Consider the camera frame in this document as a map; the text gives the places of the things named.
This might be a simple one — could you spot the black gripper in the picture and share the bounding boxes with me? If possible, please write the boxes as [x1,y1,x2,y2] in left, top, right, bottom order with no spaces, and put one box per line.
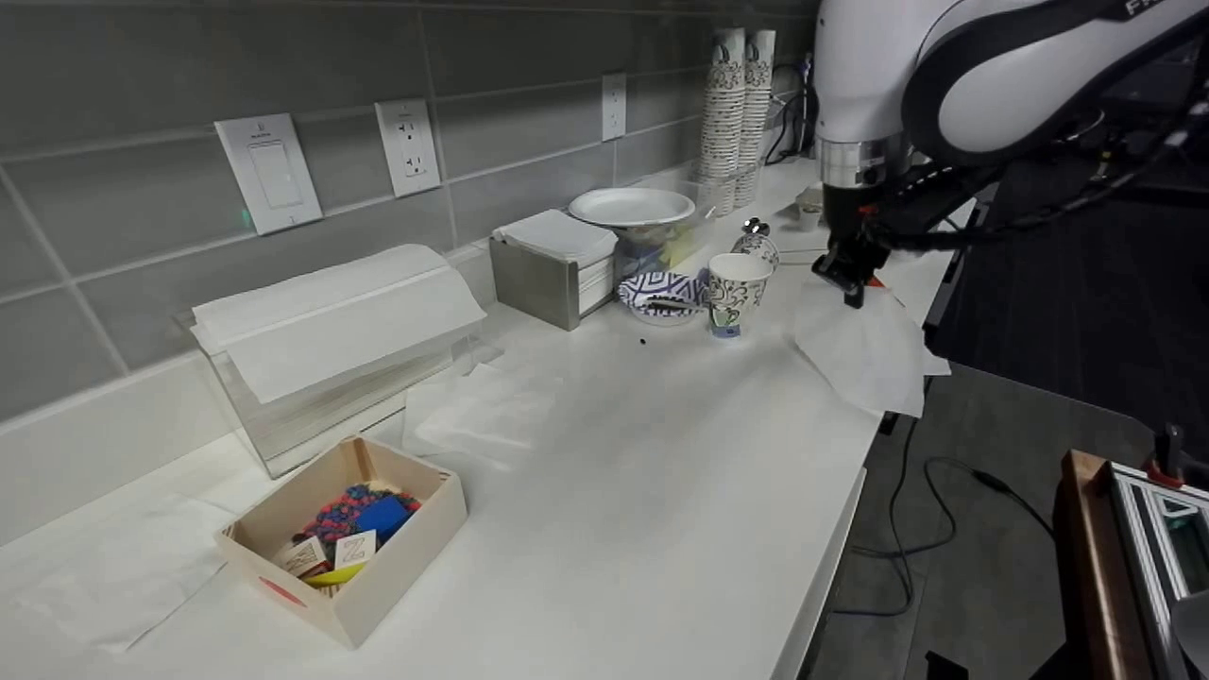
[811,187,899,314]

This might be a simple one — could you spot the white paper napkin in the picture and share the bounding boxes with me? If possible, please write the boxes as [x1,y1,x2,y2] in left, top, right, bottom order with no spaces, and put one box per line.
[398,352,561,480]
[0,495,238,659]
[791,276,955,422]

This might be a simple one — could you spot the grey napkin holder box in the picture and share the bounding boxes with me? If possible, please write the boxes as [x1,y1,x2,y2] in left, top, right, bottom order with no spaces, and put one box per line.
[487,203,622,338]

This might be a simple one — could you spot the flat white paper napkin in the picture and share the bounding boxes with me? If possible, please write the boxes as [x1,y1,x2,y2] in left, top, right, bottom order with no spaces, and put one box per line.
[398,352,561,480]
[0,495,238,659]

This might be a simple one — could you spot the clear napkin dispenser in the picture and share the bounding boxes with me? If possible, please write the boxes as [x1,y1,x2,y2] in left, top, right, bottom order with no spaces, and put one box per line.
[185,241,491,480]

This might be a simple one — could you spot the metal utensil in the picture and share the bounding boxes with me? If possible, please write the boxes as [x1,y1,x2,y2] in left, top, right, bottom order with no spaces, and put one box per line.
[731,217,774,257]

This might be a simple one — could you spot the patterned paper cup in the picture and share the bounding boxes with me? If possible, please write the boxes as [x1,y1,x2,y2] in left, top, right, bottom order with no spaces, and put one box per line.
[700,248,774,340]

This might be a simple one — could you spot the blue patterned bowl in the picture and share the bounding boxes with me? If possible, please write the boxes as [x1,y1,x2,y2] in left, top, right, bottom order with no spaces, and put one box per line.
[613,265,706,316]

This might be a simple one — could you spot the wooden board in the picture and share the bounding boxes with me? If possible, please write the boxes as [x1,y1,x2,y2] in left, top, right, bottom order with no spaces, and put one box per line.
[1055,445,1157,680]

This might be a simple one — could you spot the blue packet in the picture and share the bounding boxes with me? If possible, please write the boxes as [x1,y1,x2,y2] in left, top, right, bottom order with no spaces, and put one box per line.
[298,484,419,551]

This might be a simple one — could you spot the small wooden box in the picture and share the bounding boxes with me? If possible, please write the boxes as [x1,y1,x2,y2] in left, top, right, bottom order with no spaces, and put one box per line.
[216,430,468,655]

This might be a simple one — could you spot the black floor cable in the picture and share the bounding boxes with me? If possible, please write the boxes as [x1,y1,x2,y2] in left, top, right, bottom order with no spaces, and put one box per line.
[828,412,1056,622]

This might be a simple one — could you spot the aluminium frame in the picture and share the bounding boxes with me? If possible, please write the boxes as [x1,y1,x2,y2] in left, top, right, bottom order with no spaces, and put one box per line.
[1108,459,1209,680]

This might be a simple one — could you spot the white wall outlet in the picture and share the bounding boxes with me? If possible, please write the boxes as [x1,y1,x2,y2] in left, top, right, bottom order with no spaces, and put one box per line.
[370,95,444,199]

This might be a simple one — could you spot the white light switch plate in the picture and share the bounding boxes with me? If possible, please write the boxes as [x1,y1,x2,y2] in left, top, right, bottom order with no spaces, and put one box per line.
[211,109,326,240]

